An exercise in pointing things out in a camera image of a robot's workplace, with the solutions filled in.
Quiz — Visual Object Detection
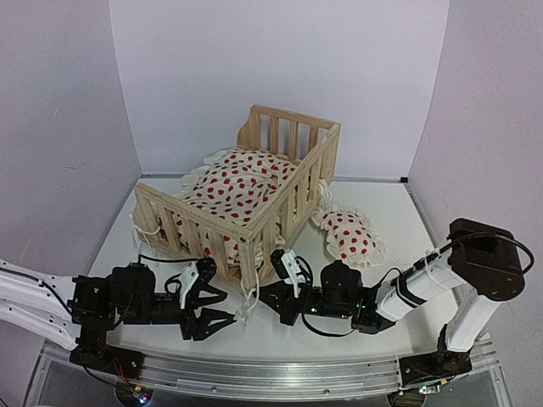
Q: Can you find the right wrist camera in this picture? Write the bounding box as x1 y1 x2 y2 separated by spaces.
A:
271 249 310 298

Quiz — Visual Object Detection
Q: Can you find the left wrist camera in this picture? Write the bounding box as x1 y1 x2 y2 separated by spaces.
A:
179 258 217 309

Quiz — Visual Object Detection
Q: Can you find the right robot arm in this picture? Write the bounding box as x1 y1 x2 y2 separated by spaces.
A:
254 218 535 376

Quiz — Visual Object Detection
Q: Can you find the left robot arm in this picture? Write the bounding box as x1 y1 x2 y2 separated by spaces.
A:
1 254 236 350

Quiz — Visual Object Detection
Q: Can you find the strawberry print small pillow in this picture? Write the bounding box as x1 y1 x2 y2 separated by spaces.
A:
311 203 387 268

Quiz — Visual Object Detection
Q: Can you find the white mattress tie string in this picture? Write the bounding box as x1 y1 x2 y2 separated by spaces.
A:
235 279 260 326

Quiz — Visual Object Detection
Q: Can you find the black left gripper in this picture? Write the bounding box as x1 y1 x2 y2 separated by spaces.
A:
119 287 237 342

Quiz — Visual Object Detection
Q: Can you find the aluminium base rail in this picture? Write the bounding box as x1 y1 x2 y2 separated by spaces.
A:
40 334 497 393

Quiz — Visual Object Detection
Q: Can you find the strawberry print ruffled mattress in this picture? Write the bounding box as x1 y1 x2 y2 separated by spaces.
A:
173 148 297 226

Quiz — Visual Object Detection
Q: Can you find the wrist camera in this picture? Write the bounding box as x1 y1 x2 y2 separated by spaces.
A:
271 249 310 298
179 258 217 309

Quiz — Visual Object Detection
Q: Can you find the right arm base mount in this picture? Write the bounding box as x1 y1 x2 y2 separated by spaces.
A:
399 325 472 390

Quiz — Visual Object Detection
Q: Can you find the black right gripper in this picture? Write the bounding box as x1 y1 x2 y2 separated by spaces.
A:
255 280 353 326

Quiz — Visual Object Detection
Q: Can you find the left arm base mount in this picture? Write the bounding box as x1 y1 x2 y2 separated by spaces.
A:
70 327 144 379

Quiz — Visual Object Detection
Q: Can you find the wooden pet bed frame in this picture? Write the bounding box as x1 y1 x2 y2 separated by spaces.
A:
131 105 341 290

